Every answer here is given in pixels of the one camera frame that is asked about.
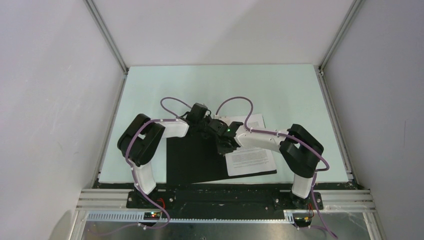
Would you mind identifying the printed white paper sheets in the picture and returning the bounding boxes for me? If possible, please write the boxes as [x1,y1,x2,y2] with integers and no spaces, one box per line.
[225,126,280,178]

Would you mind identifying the red and black folder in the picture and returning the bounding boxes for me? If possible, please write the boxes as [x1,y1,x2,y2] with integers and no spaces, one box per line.
[165,127,278,186]

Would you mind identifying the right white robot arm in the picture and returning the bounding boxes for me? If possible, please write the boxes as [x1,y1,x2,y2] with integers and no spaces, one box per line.
[205,119,325,209]

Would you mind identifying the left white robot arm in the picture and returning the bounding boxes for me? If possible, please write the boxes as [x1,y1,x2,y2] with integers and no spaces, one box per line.
[117,103,210,208]

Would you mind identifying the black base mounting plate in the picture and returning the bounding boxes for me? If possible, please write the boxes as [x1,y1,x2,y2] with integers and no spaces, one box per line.
[126,183,324,220]

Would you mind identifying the left controller board with LEDs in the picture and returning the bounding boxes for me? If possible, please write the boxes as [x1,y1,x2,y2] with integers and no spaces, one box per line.
[143,211,162,221]

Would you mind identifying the controller board with leds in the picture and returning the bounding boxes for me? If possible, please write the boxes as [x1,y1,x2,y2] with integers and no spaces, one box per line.
[143,211,162,221]
[293,216,313,228]

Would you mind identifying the right controller board with LEDs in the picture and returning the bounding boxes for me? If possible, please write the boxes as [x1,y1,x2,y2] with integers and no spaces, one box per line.
[293,216,313,228]

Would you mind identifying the aluminium front rail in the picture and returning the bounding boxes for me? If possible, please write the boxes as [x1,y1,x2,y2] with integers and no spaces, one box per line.
[76,189,377,213]

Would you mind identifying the white slotted cable duct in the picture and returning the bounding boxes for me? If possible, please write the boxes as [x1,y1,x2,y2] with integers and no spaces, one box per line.
[86,211,296,224]

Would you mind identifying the left aluminium frame post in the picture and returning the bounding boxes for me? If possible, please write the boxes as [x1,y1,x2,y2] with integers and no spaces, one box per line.
[83,0,129,75]

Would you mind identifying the aluminium frame post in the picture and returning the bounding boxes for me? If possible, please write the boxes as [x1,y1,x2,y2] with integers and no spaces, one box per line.
[83,0,129,75]
[318,0,365,76]

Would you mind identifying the right aluminium frame post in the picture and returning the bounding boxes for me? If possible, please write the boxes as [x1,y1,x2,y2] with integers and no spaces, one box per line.
[318,0,365,76]

